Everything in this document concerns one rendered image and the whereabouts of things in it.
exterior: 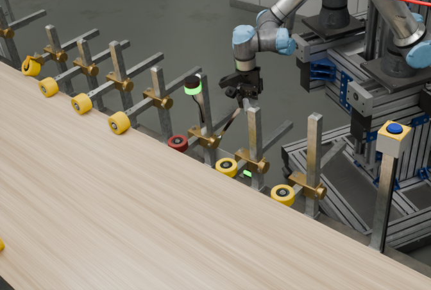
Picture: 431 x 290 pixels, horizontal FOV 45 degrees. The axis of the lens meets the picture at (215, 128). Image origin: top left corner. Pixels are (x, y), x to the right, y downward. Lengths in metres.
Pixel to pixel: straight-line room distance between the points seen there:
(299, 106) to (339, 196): 1.19
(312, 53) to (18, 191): 1.42
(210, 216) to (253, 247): 0.20
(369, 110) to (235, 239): 0.81
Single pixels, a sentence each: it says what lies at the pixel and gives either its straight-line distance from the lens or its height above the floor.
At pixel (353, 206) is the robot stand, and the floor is 0.21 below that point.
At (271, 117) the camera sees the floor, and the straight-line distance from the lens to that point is 3.68.
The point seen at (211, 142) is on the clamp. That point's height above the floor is 0.86.
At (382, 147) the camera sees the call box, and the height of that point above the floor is 1.17.
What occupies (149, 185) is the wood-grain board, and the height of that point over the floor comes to 0.90.
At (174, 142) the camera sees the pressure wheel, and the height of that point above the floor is 0.90.
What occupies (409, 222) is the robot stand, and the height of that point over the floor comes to 0.23.
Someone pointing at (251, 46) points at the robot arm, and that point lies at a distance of 1.83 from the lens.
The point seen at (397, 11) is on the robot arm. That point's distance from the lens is 1.89.
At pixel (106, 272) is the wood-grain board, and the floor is 0.90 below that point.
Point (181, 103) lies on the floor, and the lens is 3.91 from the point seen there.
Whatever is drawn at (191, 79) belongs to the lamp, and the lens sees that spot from 1.93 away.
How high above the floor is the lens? 2.15
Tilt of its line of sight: 37 degrees down
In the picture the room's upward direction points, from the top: 6 degrees counter-clockwise
